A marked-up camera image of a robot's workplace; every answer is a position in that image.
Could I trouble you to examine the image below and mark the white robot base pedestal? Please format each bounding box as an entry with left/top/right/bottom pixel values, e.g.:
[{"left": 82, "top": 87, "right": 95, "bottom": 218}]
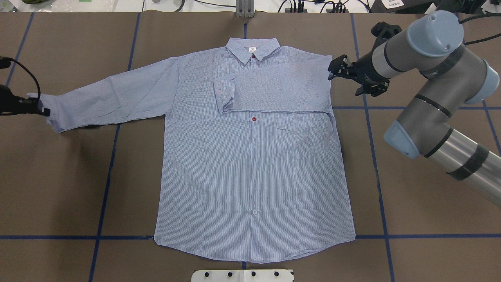
[{"left": 191, "top": 269, "right": 295, "bottom": 282}]

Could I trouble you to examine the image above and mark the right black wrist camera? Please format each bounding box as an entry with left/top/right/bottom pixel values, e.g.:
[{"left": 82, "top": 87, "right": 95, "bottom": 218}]
[{"left": 371, "top": 22, "right": 402, "bottom": 51}]

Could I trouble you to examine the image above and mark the blue striped button shirt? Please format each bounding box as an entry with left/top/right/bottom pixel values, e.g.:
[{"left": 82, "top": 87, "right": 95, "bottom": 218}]
[{"left": 40, "top": 38, "right": 356, "bottom": 264}]

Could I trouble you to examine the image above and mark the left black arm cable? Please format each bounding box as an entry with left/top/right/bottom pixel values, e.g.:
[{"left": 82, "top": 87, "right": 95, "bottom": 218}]
[{"left": 0, "top": 57, "right": 41, "bottom": 102}]

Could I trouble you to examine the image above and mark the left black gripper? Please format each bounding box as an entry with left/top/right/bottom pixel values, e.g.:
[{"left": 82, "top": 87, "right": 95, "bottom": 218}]
[{"left": 0, "top": 84, "right": 51, "bottom": 117}]

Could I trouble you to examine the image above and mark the aluminium frame post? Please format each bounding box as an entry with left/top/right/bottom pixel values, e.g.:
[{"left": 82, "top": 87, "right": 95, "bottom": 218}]
[{"left": 236, "top": 0, "right": 255, "bottom": 18}]

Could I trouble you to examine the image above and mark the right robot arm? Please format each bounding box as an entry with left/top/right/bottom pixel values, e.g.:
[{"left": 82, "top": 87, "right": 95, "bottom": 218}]
[{"left": 328, "top": 11, "right": 501, "bottom": 206}]

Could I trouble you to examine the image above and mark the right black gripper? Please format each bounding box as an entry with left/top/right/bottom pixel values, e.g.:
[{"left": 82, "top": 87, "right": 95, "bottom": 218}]
[{"left": 328, "top": 53, "right": 389, "bottom": 98}]

